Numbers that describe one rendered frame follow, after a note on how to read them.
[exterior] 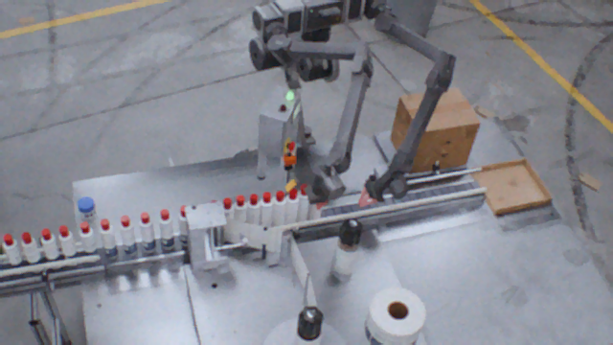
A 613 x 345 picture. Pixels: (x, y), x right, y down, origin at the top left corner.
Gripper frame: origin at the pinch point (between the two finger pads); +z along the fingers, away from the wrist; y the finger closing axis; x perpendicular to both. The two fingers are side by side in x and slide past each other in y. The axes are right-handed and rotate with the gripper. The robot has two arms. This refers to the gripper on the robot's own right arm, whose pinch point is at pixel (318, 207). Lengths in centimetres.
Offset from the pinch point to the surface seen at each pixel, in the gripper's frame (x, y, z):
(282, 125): 18.2, -9.3, -26.4
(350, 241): -13.1, 8.2, 6.4
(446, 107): 45, 77, 6
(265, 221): 17.3, -13.9, 23.9
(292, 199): 17.2, -3.4, 13.5
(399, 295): -33.9, 20.9, 17.1
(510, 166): 27, 111, 35
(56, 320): 38, -108, 91
